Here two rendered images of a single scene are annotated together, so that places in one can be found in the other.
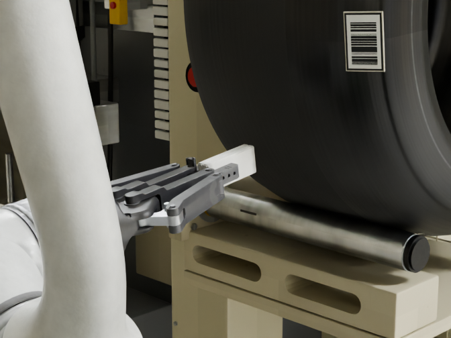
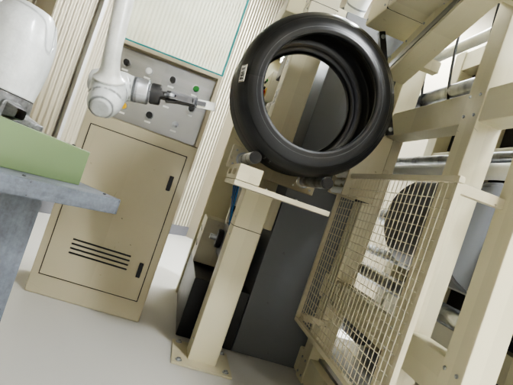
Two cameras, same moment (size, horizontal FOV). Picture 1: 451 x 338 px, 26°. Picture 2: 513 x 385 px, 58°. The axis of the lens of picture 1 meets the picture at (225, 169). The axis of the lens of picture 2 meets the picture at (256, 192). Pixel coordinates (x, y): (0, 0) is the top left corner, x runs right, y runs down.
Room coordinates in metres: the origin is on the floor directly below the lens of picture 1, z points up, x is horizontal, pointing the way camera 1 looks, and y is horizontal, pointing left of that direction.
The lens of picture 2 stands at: (-0.23, -1.22, 0.77)
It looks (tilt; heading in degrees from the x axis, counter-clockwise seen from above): 0 degrees down; 36
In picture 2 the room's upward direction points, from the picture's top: 19 degrees clockwise
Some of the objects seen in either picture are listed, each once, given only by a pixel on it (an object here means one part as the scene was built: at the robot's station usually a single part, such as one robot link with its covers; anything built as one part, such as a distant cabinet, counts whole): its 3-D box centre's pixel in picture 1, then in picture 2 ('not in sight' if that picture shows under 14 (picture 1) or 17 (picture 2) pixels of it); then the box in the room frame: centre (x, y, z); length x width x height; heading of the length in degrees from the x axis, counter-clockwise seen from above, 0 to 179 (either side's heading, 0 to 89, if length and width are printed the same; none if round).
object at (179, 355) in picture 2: not in sight; (201, 356); (1.47, 0.00, 0.01); 0.27 x 0.27 x 0.02; 45
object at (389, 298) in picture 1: (301, 271); (243, 174); (1.20, -0.10, 0.83); 0.36 x 0.09 x 0.06; 45
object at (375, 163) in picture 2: not in sight; (359, 166); (1.73, -0.31, 1.05); 0.20 x 0.15 x 0.30; 45
